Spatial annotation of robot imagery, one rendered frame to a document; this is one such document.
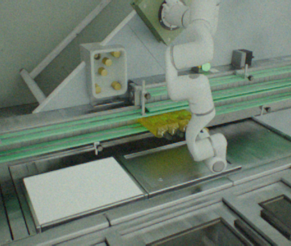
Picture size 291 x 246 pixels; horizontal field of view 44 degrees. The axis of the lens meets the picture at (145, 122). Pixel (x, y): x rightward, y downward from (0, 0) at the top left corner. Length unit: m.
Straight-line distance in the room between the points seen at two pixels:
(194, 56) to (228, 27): 0.89
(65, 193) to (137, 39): 0.82
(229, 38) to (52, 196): 1.29
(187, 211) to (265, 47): 1.25
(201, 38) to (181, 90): 0.18
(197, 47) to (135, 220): 0.65
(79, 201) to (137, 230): 0.25
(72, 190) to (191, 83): 0.64
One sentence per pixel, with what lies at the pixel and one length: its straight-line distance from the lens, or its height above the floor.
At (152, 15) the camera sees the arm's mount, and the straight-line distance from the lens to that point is 1.72.
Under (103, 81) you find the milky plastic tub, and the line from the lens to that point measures 1.76.
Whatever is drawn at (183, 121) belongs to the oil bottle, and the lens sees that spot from 1.67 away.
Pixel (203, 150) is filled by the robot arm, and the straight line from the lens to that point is 1.34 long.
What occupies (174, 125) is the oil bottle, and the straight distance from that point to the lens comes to 1.64.
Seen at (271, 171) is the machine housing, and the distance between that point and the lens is 1.70.
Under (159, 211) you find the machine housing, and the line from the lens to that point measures 1.39.
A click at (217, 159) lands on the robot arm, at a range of 1.38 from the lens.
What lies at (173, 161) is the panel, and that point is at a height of 1.15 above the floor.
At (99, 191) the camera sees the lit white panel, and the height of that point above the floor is 1.22.
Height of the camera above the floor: 2.34
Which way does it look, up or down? 54 degrees down
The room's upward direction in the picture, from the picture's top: 130 degrees clockwise
